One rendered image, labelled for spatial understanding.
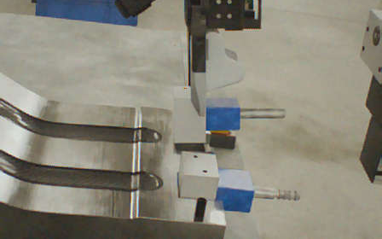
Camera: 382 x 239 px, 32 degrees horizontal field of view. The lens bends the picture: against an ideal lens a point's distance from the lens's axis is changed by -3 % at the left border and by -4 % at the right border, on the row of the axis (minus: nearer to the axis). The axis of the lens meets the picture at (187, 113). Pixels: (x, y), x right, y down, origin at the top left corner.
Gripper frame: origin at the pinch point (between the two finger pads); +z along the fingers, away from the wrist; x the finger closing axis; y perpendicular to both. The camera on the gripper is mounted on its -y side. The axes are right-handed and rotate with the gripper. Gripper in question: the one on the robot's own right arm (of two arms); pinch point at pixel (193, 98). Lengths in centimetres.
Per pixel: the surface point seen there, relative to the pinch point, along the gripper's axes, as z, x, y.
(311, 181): 80, 169, 57
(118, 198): 6.4, -13.9, -8.4
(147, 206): 6.7, -15.4, -5.5
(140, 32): 4, 68, -7
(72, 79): 6.5, 37.5, -18.4
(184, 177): 4.5, -13.2, -1.7
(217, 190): 6.3, -12.6, 1.7
